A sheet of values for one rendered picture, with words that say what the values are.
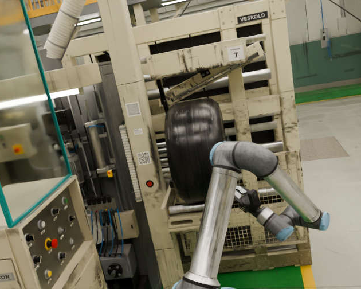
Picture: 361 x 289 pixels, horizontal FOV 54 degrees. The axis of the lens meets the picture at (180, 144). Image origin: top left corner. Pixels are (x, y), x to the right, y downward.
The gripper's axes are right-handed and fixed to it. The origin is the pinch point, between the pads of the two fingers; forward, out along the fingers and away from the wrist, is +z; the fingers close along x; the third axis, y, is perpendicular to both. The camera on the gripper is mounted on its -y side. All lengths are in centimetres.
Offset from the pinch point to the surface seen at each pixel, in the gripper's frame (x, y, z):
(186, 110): 8.1, -19.4, 41.5
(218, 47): 52, -25, 60
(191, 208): -17.4, 21.0, 12.5
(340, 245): 80, 127, -64
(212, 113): 14.9, -21.7, 29.2
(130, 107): -10, -16, 68
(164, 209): -29.3, 18.8, 22.0
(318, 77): 716, 591, 220
